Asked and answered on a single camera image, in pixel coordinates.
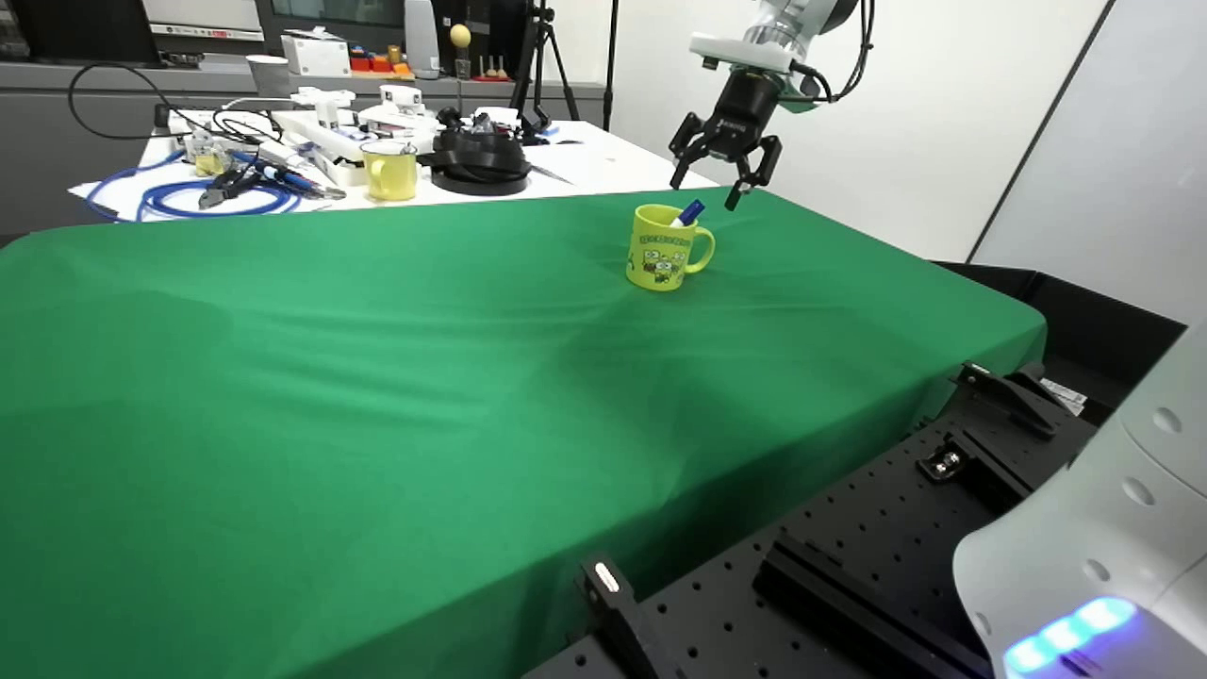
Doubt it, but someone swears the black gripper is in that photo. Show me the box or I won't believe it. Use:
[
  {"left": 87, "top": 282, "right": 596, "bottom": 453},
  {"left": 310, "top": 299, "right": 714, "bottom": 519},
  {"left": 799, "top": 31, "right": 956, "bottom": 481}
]
[{"left": 665, "top": 69, "right": 785, "bottom": 214}]

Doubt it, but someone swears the translucent yellow cup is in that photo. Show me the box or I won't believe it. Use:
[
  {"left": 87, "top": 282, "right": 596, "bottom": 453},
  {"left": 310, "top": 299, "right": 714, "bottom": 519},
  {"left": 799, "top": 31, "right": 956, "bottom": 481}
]
[{"left": 359, "top": 136, "right": 423, "bottom": 202}]

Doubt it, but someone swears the yellow cartoon mug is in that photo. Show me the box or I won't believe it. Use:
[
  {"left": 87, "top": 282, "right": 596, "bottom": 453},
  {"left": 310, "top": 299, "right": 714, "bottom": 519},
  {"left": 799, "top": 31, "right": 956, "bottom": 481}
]
[{"left": 624, "top": 201, "right": 721, "bottom": 299}]

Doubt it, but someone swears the white table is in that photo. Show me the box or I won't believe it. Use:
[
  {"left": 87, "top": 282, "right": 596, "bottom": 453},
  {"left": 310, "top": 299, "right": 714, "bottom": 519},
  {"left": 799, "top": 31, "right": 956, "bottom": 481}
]
[{"left": 69, "top": 105, "right": 689, "bottom": 231}]

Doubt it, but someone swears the upright black pole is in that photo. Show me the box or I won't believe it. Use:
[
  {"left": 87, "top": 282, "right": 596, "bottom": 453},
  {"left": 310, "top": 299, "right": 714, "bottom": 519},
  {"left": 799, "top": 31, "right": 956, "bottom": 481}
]
[{"left": 600, "top": 0, "right": 624, "bottom": 133}]

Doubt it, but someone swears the black round coiled device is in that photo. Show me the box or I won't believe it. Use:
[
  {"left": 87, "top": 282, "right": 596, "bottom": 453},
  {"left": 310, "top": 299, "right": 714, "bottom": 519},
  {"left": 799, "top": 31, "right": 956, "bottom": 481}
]
[{"left": 431, "top": 109, "right": 535, "bottom": 201}]

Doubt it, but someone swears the slanted black pole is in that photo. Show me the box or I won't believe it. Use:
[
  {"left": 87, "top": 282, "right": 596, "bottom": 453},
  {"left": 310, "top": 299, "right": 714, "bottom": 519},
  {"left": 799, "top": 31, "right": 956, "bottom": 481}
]
[{"left": 967, "top": 0, "right": 1120, "bottom": 263}]

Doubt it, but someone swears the large black framed display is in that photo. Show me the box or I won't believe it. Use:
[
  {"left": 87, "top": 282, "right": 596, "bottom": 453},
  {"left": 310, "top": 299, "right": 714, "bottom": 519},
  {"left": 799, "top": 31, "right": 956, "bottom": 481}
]
[{"left": 255, "top": 0, "right": 437, "bottom": 61}]

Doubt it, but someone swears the black optical breadboard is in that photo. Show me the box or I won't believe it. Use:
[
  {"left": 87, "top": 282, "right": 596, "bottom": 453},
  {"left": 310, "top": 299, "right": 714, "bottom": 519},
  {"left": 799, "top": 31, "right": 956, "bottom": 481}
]
[{"left": 523, "top": 355, "right": 1105, "bottom": 679}]

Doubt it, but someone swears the green table cloth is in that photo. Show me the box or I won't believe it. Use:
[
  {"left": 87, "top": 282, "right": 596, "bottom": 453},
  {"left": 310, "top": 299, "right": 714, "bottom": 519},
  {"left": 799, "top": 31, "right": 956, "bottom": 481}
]
[{"left": 0, "top": 184, "right": 1049, "bottom": 679}]

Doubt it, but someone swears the black clamp with white tip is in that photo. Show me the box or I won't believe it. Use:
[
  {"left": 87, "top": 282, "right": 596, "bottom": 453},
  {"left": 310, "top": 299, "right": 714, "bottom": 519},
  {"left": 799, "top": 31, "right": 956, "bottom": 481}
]
[{"left": 576, "top": 553, "right": 660, "bottom": 679}]

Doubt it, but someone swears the black computer monitor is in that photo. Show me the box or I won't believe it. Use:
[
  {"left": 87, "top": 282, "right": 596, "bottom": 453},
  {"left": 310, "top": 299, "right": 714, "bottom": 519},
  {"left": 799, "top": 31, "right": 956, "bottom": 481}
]
[{"left": 4, "top": 0, "right": 162, "bottom": 69}]

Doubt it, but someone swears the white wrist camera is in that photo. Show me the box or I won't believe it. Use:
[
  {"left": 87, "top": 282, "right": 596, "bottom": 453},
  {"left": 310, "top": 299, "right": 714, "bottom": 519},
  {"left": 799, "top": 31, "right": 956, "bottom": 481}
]
[{"left": 688, "top": 31, "right": 799, "bottom": 75}]

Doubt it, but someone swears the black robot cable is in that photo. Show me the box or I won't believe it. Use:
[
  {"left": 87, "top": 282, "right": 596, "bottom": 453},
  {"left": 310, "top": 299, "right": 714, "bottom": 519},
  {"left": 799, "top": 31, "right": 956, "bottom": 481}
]
[{"left": 796, "top": 0, "right": 879, "bottom": 109}]

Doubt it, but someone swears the black camera tripod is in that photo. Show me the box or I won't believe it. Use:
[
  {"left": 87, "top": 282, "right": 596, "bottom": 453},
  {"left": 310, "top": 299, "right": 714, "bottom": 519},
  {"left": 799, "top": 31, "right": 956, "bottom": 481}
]
[{"left": 506, "top": 0, "right": 582, "bottom": 126}]

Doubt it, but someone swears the black mounting bracket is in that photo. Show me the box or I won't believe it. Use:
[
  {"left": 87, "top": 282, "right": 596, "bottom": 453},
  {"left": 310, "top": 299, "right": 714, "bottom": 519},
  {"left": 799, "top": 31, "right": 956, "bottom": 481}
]
[
  {"left": 917, "top": 429, "right": 1011, "bottom": 509},
  {"left": 958, "top": 357, "right": 1085, "bottom": 440}
]

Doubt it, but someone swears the blue cable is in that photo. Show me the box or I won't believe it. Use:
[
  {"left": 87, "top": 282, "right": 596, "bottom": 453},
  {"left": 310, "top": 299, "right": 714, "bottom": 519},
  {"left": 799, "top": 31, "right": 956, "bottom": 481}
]
[{"left": 79, "top": 148, "right": 313, "bottom": 227}]

